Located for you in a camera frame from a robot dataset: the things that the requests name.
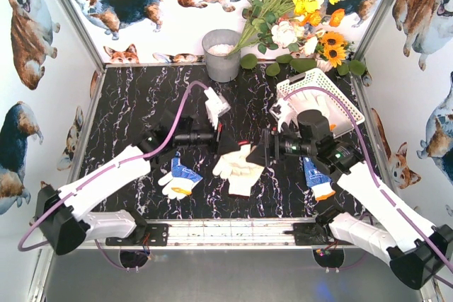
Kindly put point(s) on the white plastic storage basket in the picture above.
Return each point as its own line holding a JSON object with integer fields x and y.
{"x": 314, "y": 90}

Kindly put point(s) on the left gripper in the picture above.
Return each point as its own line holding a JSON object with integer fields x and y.
{"x": 216, "y": 138}

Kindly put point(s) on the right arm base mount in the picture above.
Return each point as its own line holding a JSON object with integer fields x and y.
{"x": 309, "y": 234}

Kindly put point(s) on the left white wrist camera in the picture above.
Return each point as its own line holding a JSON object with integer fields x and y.
{"x": 216, "y": 106}

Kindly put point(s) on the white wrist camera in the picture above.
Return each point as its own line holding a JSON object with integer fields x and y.
{"x": 283, "y": 112}
{"x": 216, "y": 106}

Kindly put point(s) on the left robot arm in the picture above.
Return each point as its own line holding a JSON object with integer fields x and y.
{"x": 65, "y": 216}

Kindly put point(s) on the cream rubber glove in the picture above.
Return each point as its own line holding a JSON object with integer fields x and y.
{"x": 241, "y": 180}
{"x": 235, "y": 163}

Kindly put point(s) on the artificial flower bouquet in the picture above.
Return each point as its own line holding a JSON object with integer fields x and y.
{"x": 305, "y": 28}

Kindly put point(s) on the aluminium front rail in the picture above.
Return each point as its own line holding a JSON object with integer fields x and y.
{"x": 230, "y": 233}

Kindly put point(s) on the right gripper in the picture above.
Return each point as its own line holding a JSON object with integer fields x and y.
{"x": 267, "y": 147}

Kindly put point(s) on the grey metal bucket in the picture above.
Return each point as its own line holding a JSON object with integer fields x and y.
{"x": 221, "y": 56}

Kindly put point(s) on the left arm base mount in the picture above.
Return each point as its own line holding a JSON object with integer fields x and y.
{"x": 153, "y": 234}

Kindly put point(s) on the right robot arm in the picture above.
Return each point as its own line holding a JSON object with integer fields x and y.
{"x": 347, "y": 168}

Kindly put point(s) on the blue dotted glove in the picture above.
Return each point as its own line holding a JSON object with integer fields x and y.
{"x": 319, "y": 183}
{"x": 180, "y": 181}

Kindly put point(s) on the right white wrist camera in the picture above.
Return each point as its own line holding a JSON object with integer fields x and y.
{"x": 283, "y": 112}

